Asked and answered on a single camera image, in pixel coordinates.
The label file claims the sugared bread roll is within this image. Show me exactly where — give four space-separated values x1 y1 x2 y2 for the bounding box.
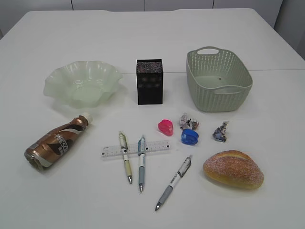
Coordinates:
203 150 264 189

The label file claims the black mesh pen holder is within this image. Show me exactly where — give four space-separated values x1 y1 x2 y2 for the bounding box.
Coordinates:
136 59 163 105

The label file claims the blue pencil sharpener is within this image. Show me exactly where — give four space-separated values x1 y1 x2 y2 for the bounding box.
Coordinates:
181 129 199 146

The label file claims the blue paper piece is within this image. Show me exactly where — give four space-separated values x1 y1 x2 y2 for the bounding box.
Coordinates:
212 121 229 143

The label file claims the grey grip white pen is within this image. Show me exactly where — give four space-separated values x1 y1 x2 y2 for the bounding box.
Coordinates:
155 155 193 211

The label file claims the blue barrel pen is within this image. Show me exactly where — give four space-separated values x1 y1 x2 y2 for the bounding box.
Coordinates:
138 135 146 193

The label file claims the brown Nescafe coffee bottle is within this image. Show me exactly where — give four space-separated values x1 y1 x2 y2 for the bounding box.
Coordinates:
24 113 93 171

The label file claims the transparent plastic ruler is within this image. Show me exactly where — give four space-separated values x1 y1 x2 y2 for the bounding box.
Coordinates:
101 141 171 157

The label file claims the pink pencil sharpener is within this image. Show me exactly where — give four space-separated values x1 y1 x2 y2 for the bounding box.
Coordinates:
157 119 173 136

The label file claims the green barrel pen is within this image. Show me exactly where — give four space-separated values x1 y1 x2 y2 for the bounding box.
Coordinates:
119 131 132 184

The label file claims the green woven plastic basket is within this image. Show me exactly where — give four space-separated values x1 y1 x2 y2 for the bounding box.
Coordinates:
186 46 253 112

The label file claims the pale green wavy glass plate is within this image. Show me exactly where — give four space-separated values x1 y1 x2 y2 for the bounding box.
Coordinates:
43 61 122 108

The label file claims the crumpled white paper piece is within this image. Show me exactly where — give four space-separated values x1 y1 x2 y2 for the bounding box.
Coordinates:
179 113 199 130

